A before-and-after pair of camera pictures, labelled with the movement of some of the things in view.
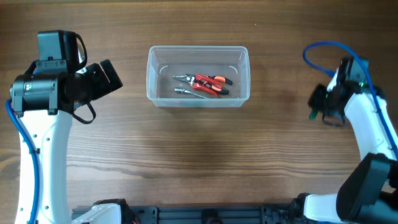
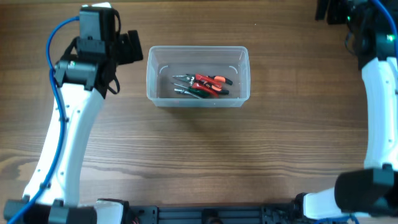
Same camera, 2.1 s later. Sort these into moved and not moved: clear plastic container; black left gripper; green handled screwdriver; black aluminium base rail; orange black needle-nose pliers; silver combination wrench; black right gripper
Moved: green handled screwdriver; black right gripper; black left gripper
Not moved: black aluminium base rail; clear plastic container; orange black needle-nose pliers; silver combination wrench
